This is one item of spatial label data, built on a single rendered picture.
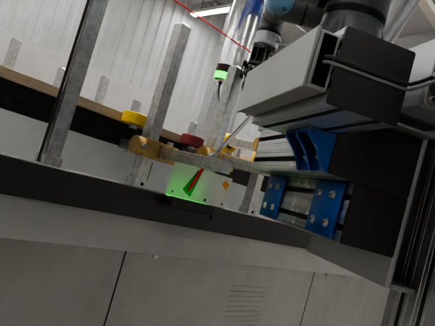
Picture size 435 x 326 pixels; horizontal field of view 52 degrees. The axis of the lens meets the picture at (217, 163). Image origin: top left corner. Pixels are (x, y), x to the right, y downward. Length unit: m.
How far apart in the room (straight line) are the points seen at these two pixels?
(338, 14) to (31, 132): 0.83
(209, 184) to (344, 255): 0.67
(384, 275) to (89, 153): 0.93
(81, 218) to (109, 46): 8.32
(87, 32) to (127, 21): 8.55
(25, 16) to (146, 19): 2.48
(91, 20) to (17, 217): 0.48
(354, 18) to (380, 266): 0.43
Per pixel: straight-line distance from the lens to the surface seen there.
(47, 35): 8.91
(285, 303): 2.37
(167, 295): 1.72
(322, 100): 0.51
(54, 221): 1.14
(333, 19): 0.87
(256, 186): 1.57
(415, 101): 0.58
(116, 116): 1.39
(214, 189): 1.41
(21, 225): 1.11
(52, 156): 1.07
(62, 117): 1.08
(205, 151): 1.36
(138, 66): 9.71
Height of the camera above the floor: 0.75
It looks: 4 degrees up
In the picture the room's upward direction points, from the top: 16 degrees clockwise
